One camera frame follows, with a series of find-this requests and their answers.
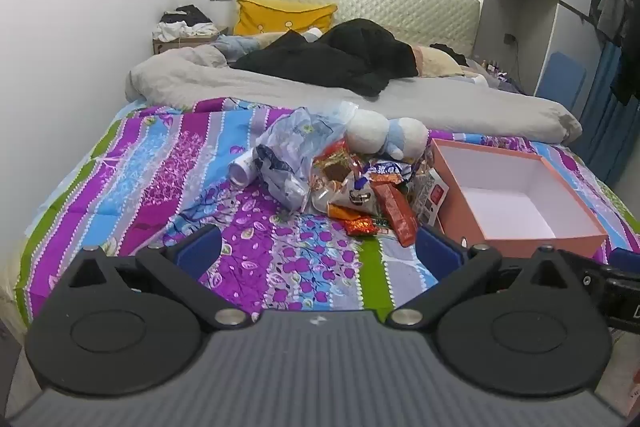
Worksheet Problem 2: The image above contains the grey duvet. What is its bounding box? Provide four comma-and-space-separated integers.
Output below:
125, 44, 583, 145

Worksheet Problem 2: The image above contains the cream quilted headboard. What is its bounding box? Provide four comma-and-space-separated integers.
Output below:
231, 0, 481, 58

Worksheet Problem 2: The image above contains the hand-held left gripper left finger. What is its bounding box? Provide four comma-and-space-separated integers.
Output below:
65, 224, 251, 333

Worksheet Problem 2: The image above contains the dark hanging garment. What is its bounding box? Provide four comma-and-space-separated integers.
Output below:
612, 0, 640, 105

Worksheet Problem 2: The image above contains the beige pillow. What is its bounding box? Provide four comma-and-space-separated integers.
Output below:
412, 44, 468, 78

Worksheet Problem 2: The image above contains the white and blue plush toy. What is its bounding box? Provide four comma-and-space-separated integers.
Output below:
345, 111, 430, 160

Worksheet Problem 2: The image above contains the blue curtain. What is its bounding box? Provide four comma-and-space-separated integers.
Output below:
570, 42, 640, 192

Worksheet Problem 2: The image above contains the yellow pillow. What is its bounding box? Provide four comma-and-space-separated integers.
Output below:
234, 0, 338, 36

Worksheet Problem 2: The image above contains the pile of mixed snacks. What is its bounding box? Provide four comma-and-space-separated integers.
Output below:
310, 139, 451, 248

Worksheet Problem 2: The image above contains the purple floral printed bedsheet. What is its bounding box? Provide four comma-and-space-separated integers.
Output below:
15, 97, 640, 323

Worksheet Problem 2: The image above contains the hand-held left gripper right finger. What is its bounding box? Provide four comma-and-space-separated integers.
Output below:
390, 226, 576, 329

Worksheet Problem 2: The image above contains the wooden nightstand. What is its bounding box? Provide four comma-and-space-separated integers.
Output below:
152, 27, 230, 56

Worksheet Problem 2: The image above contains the grey hanging jacket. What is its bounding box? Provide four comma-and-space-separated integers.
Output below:
597, 0, 636, 45

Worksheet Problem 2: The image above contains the assorted bedside clutter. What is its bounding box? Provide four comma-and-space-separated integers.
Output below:
470, 57, 525, 95

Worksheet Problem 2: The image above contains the clear blue plastic bag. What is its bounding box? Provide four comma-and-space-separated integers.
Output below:
255, 101, 360, 212

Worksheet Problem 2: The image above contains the orange snack packet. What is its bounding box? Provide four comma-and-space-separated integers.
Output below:
372, 182, 418, 248

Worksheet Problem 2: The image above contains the blue denim garment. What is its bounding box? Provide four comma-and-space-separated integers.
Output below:
215, 34, 266, 58

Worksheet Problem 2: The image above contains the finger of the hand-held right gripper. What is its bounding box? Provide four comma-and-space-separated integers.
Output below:
610, 247, 640, 269
566, 254, 615, 296

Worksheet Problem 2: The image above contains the white cylinder tube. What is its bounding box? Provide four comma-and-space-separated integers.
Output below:
229, 152, 261, 188

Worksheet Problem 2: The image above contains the pink cardboard box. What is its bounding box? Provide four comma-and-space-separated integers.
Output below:
430, 138, 610, 264

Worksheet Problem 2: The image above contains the black clothing heap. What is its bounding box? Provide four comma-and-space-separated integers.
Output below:
234, 18, 420, 98

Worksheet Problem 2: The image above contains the small red gold packet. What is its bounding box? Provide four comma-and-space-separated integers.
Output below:
345, 217, 377, 236

